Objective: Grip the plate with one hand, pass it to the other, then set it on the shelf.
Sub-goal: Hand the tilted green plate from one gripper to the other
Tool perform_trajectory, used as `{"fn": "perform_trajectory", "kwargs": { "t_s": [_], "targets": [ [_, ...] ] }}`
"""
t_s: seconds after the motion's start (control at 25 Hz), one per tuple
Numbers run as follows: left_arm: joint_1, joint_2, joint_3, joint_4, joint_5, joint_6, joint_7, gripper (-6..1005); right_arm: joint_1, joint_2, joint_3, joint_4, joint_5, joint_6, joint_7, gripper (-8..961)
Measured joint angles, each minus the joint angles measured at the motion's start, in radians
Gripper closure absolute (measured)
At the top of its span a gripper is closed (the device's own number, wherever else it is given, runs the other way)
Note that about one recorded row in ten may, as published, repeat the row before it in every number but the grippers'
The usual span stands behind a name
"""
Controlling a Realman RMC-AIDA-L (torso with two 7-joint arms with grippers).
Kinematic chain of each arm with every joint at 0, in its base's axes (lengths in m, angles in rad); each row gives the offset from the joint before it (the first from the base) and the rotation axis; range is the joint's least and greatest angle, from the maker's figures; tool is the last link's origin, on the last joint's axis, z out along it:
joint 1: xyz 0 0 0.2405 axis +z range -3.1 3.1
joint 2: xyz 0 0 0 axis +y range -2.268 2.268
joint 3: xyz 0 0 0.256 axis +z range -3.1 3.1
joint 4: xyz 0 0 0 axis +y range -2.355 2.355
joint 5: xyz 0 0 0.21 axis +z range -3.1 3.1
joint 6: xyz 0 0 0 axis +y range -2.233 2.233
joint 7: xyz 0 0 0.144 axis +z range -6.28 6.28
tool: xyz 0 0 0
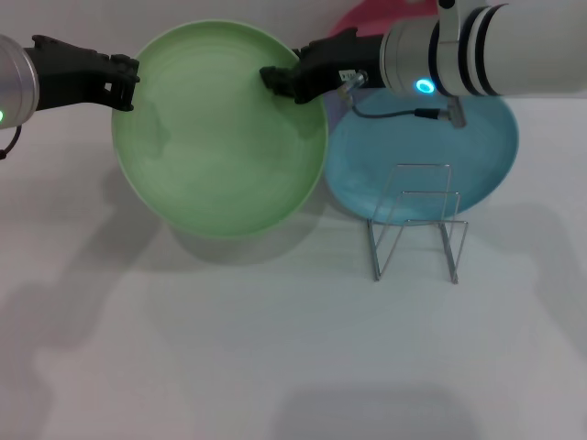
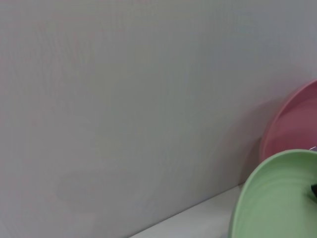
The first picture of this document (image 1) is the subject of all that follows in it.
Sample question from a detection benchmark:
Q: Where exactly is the chrome wire plate rack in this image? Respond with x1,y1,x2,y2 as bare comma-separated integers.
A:
366,163,469,284

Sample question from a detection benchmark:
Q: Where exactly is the light green plate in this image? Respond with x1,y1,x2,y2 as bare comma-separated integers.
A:
111,18,329,239

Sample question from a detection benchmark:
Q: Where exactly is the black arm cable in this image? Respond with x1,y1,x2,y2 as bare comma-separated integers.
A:
0,126,23,160
338,68,468,128

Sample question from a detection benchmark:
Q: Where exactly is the red pink plate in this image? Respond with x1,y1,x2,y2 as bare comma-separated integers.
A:
327,0,437,39

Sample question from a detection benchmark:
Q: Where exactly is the teal blue plate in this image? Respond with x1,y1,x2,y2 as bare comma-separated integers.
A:
323,86,520,222

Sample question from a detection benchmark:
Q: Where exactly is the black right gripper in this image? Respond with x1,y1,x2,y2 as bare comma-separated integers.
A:
260,27,385,105

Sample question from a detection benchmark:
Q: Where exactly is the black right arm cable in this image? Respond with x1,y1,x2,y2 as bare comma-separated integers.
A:
338,68,468,128

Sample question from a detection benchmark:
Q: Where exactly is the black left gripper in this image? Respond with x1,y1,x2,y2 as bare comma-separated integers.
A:
25,34,141,114

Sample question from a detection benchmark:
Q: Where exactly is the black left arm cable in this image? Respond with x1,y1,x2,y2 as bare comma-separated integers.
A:
0,126,23,160

